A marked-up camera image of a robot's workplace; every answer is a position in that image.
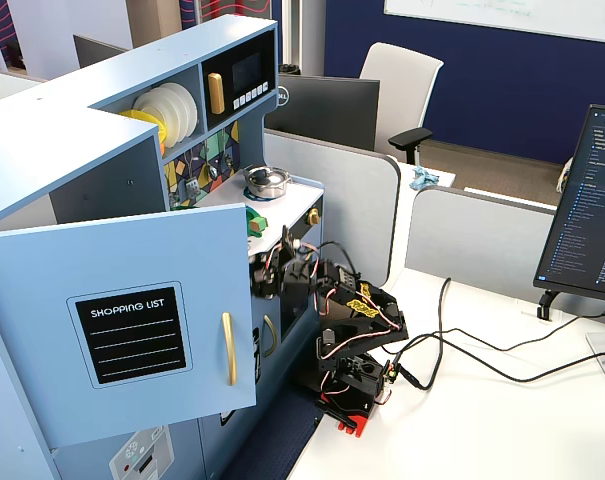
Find white toy plate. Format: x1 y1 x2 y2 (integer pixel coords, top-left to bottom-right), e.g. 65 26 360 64
156 84 191 144
169 82 200 136
132 88 181 149

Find black cable with plug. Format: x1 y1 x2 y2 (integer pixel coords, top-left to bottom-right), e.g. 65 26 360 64
406 305 605 357

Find grey rounded desk divider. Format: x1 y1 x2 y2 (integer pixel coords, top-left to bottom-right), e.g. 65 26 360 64
263 128 403 290

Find small curved gold door handle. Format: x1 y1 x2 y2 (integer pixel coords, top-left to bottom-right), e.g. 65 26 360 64
262 314 279 358

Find long black cable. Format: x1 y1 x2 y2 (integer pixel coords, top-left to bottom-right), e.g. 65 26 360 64
401 331 605 385

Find gold microwave handle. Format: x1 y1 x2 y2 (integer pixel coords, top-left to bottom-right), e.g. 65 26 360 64
207 72 227 116

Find looped black cable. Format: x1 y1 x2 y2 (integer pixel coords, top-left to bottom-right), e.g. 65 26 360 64
395 277 453 392

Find blue toy kitchen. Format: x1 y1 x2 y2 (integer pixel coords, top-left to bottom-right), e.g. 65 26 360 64
0 13 328 480

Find grey dark-trimmed desk divider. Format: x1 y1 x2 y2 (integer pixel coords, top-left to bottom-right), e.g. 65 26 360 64
404 185 559 302

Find silver toy pot with lid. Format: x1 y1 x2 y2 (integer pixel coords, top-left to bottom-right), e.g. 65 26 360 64
242 164 293 200

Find monitor showing code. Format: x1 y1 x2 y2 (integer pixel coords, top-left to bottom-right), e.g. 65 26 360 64
532 103 605 304

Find dark monitor back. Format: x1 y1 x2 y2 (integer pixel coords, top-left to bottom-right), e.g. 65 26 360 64
72 33 131 70

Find black Dell monitor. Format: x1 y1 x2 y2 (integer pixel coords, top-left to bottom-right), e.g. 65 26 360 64
264 74 382 153

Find red robot base clamp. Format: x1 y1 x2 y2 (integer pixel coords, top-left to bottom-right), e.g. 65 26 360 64
315 389 372 440

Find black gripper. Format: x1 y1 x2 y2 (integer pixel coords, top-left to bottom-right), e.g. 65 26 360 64
250 243 324 302

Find whiteboard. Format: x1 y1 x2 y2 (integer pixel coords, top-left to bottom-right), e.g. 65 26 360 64
383 0 605 46

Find yellow toy plate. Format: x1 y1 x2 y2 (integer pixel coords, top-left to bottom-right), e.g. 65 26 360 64
118 108 169 147

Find green recipient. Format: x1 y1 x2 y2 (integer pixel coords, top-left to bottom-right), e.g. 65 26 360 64
173 203 270 238

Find white office chair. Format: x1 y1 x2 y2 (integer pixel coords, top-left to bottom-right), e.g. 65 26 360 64
357 41 445 167

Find crumpled blue cloth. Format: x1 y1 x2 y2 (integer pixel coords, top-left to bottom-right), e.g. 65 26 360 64
408 166 441 192

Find white beige bundle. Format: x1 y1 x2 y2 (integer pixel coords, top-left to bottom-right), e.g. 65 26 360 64
555 156 577 194

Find long gold door handle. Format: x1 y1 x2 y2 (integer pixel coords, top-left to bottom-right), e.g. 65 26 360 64
221 312 239 387

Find blue shopping list cabinet door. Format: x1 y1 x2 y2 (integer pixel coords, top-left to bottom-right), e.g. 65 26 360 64
0 202 259 449

